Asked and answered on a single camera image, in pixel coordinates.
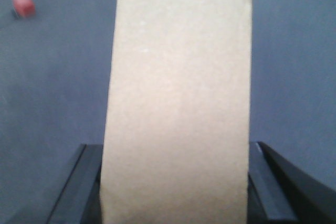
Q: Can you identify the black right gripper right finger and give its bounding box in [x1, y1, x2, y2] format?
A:
[247, 142, 335, 223]

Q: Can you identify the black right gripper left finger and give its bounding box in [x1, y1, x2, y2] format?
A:
[48, 144, 103, 223]

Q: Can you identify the tall brown cardboard box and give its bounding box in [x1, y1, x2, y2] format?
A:
[100, 0, 252, 223]

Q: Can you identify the small red block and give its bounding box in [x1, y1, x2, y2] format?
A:
[12, 0, 36, 18]

